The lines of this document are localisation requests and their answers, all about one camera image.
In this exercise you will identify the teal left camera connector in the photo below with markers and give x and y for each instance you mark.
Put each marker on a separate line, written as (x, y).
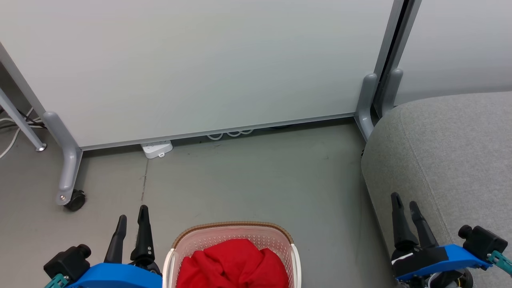
(56, 282)

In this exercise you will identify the teal camera connector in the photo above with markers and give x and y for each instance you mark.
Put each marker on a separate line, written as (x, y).
(56, 282)
(500, 262)

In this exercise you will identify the grey partition leg with caster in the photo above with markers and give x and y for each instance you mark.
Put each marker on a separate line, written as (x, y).
(70, 160)

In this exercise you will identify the grey fabric sofa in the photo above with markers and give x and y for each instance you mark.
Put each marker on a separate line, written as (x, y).
(452, 160)

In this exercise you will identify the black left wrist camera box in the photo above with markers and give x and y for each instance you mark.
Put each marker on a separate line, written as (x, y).
(68, 260)

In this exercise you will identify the white power strip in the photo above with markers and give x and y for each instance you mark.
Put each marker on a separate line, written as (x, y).
(156, 148)

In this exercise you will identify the white pink laundry basket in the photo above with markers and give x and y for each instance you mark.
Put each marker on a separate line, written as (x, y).
(224, 234)

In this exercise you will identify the large white partition panel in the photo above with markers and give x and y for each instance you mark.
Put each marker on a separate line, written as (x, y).
(200, 64)

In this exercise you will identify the narrow white partition panel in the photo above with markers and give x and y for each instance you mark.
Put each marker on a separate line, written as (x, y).
(460, 44)

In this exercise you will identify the plain red garment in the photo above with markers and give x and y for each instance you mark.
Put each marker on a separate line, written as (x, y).
(232, 266)

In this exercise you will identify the black caster wheel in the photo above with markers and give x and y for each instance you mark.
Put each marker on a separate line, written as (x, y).
(76, 200)

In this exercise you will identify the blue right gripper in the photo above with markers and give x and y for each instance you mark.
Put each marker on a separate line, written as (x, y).
(444, 259)

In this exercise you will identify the teal right camera connector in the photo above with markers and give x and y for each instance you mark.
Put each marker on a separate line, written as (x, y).
(500, 262)

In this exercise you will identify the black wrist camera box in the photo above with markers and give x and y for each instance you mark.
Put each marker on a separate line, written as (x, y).
(482, 242)
(68, 260)

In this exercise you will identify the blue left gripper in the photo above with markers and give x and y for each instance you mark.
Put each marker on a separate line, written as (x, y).
(116, 276)

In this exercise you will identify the grey metal table leg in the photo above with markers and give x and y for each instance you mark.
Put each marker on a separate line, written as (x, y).
(22, 124)

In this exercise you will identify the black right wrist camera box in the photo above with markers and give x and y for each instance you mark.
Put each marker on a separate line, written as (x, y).
(482, 242)

